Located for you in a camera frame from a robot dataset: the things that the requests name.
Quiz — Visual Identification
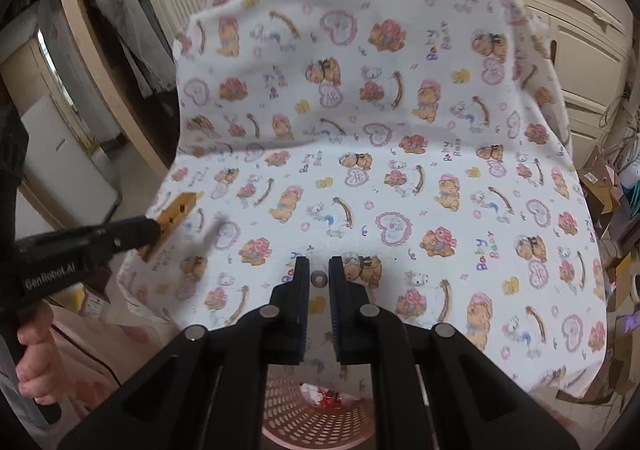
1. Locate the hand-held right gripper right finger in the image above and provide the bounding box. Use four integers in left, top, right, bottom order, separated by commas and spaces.
329, 257, 581, 450

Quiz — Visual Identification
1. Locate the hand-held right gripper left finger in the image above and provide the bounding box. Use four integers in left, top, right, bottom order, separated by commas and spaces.
57, 257, 311, 450

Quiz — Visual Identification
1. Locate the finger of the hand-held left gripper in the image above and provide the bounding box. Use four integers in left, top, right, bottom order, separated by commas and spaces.
92, 217, 164, 255

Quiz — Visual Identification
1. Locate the brown wooden block with holes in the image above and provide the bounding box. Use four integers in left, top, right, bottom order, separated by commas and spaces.
139, 191, 205, 264

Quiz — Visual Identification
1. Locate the white paper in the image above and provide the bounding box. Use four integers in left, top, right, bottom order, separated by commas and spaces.
299, 381, 323, 405

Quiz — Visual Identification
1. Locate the pink perforated basket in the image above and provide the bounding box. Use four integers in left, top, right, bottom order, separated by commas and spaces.
260, 364, 377, 450

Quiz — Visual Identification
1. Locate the person's left hand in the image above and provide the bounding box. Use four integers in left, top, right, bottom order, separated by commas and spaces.
15, 301, 65, 407

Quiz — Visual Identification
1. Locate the pink printed cardboard box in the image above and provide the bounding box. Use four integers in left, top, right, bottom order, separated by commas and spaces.
47, 290, 168, 411

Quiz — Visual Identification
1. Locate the white appliance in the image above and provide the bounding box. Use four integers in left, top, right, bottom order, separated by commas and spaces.
20, 93, 123, 231

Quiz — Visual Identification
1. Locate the bear printed blanket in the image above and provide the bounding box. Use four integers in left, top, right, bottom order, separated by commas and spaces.
116, 0, 610, 402

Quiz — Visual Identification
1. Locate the grey hanging cloth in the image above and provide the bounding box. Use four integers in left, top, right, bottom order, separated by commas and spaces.
82, 0, 176, 98

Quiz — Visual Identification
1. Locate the pile of cardboard boxes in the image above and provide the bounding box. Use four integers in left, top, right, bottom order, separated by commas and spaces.
555, 145, 640, 406

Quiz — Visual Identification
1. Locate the cream panelled cabinet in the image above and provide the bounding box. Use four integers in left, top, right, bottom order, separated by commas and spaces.
487, 0, 633, 156

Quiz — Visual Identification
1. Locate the curved wooden frame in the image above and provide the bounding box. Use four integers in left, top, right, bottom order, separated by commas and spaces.
52, 0, 173, 171

